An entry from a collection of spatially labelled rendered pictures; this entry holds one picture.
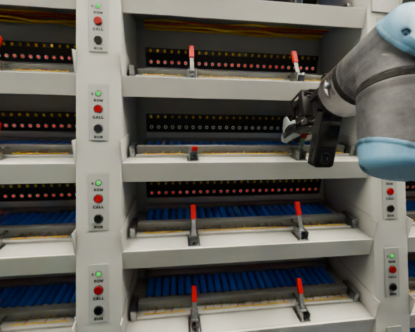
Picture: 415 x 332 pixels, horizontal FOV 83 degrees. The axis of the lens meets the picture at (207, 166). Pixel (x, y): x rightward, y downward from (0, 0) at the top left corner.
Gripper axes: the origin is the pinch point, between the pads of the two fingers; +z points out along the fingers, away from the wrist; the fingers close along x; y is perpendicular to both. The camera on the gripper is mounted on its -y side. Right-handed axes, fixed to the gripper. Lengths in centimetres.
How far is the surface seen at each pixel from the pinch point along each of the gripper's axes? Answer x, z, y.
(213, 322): 22.4, 5.6, -43.4
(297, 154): 1.0, -4.2, -4.7
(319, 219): -8.0, 4.8, -20.5
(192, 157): 26.7, -2.1, -4.8
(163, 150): 33.9, 0.2, -2.2
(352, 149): -16.3, -1.4, -2.7
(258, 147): 9.2, 0.2, -1.6
